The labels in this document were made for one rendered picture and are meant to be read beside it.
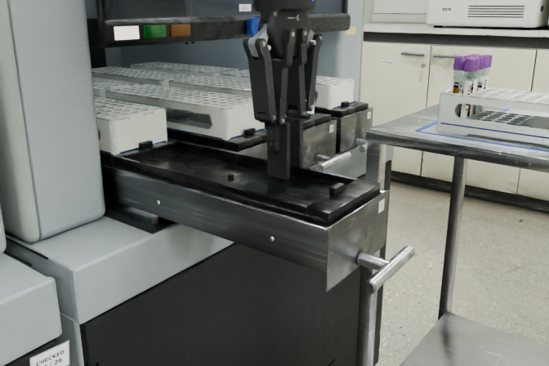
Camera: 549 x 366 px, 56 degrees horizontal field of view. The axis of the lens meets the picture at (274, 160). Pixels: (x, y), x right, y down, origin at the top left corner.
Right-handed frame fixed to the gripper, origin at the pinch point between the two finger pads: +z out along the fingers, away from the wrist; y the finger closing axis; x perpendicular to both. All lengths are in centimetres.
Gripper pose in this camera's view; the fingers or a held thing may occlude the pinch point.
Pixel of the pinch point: (285, 147)
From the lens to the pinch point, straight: 65.4
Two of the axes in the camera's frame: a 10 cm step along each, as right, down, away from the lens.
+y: -6.0, 2.3, -7.7
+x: 8.0, 1.7, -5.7
